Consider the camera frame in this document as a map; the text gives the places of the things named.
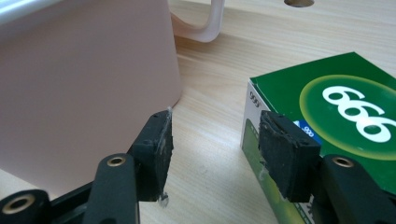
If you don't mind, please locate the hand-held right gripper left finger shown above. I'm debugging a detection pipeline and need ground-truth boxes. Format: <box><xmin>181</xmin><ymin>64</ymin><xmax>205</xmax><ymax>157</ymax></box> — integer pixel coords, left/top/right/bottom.
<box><xmin>127</xmin><ymin>108</ymin><xmax>175</xmax><ymax>203</ymax></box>

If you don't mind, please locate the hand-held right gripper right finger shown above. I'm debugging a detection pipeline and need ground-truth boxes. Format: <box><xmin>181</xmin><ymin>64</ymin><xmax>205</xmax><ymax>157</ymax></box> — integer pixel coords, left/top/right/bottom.
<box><xmin>258</xmin><ymin>109</ymin><xmax>322</xmax><ymax>203</ymax></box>

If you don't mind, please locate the green and white medicine box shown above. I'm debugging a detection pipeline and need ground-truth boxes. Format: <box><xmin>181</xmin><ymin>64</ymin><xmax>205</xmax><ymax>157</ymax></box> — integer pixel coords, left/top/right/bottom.
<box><xmin>240</xmin><ymin>51</ymin><xmax>396</xmax><ymax>224</ymax></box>

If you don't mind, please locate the pink plastic container with handle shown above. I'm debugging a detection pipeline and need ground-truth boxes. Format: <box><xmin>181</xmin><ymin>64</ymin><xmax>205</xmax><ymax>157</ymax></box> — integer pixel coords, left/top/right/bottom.
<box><xmin>0</xmin><ymin>0</ymin><xmax>226</xmax><ymax>200</ymax></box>

